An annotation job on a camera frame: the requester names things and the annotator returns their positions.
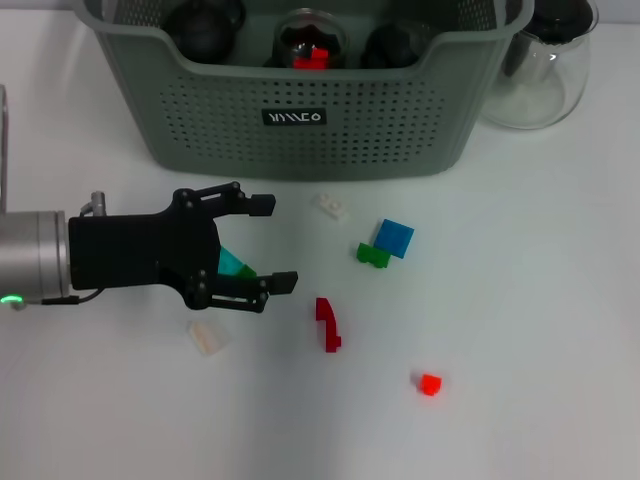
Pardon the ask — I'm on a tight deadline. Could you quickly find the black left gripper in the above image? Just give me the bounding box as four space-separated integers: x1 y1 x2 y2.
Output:
67 182 300 315

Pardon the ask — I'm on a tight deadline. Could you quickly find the blue square building brick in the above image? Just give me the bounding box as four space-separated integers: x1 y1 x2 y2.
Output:
372 217 416 260

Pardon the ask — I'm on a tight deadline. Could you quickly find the glass teacup black sleeve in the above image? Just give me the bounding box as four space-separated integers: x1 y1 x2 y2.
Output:
359 22 420 70
271 7 350 70

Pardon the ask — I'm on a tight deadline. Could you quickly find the grey perforated plastic storage bin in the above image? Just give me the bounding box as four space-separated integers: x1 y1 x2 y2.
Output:
74 0 536 181

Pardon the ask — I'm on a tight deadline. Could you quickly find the teal square building brick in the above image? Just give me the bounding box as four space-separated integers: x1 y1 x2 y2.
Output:
217 244 251 279

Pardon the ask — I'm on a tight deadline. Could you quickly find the dark red curved brick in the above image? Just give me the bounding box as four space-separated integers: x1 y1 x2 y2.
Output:
313 297 343 354

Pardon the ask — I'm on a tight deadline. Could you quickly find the small green stepped brick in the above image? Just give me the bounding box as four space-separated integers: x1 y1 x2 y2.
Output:
355 241 393 270

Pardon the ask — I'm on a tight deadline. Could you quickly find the dark clay teapot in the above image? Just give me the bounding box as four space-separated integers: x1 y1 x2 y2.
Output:
160 0 247 65

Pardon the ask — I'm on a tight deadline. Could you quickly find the glass pitcher with black lid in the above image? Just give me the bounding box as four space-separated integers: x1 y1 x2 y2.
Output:
479 0 600 131

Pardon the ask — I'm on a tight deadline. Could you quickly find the left arm signal cable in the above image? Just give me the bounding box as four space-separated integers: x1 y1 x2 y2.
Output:
42 190 110 306

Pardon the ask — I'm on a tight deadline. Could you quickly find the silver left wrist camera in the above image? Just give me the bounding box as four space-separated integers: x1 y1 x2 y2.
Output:
0 83 9 216

